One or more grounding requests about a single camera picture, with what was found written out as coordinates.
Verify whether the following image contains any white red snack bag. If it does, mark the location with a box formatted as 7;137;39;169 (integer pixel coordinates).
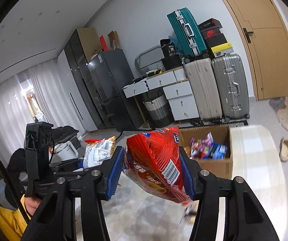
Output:
83;136;116;169

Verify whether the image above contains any teal suitcase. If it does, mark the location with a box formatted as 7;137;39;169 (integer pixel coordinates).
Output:
167;8;209;58

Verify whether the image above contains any white curtain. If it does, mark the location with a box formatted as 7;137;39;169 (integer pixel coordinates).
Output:
0;59;85;164

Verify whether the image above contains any silver suitcase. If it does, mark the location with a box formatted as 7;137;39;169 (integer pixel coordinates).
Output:
211;53;249;120

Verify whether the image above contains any red triangular chip bag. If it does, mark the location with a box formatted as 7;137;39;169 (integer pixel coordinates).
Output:
124;126;191;203

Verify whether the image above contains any purple snack bag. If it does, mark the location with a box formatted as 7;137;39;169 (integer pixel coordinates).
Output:
190;132;213;159

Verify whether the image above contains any wooden door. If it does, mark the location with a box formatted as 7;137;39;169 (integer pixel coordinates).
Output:
222;0;288;100

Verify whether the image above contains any white suitcase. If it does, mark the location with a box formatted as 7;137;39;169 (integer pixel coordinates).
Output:
184;58;223;120

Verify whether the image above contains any stack of shoe boxes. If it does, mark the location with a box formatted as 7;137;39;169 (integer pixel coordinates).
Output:
198;18;234;58

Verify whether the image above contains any person's left hand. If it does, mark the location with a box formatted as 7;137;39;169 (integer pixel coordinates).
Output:
24;197;42;216

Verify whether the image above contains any dark refrigerator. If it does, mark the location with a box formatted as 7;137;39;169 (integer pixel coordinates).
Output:
88;50;143;132

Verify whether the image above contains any SF cardboard box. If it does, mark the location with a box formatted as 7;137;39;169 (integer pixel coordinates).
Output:
179;126;233;179

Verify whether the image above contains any checkered tablecloth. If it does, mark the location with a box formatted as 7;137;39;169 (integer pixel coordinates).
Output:
75;125;288;241

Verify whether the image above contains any woven laundry basket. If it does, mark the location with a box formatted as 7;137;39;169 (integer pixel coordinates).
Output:
143;90;174;128

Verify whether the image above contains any door mat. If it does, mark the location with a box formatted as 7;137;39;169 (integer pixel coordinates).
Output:
269;96;288;131

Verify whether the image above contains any white drawer desk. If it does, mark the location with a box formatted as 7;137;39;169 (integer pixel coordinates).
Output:
123;66;200;128

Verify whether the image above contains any black bag on desk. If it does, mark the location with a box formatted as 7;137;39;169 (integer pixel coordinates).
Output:
160;39;182;70

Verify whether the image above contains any blue cookie packet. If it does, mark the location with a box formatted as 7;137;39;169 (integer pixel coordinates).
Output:
201;143;228;160

